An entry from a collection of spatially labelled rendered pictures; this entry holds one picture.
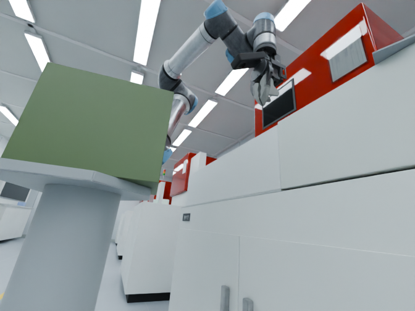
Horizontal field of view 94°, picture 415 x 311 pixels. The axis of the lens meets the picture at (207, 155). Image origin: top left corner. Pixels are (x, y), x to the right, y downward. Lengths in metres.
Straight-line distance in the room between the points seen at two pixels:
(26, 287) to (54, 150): 0.24
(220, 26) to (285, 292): 0.77
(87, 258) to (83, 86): 0.36
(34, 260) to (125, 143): 0.26
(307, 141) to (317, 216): 0.12
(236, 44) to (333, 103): 0.52
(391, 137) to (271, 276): 0.28
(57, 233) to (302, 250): 0.44
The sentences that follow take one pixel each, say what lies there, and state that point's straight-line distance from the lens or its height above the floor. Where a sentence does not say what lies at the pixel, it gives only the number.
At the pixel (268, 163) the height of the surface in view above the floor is 0.88.
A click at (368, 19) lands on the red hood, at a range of 1.32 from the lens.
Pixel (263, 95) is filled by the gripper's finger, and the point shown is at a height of 1.11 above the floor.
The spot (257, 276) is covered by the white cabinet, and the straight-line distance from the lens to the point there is 0.44.
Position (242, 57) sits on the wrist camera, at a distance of 0.63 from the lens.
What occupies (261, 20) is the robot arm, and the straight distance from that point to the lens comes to 0.81.
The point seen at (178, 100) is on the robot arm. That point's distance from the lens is 0.96.
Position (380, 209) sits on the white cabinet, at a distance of 0.31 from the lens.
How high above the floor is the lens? 0.74
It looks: 21 degrees up
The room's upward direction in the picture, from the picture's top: 5 degrees clockwise
